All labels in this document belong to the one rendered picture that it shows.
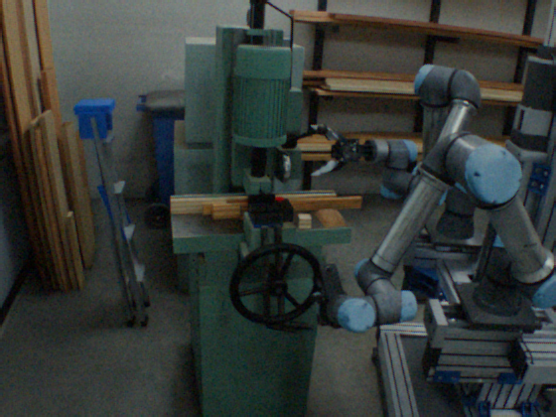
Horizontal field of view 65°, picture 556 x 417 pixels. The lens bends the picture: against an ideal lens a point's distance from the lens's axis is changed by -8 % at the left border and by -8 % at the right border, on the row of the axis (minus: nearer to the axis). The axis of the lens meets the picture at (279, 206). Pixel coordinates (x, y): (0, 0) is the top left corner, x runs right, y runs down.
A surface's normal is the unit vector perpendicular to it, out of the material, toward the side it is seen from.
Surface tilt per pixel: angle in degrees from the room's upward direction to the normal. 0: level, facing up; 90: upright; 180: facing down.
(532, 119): 90
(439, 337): 90
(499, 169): 84
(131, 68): 90
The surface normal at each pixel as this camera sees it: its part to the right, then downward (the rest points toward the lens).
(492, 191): 0.12, 0.30
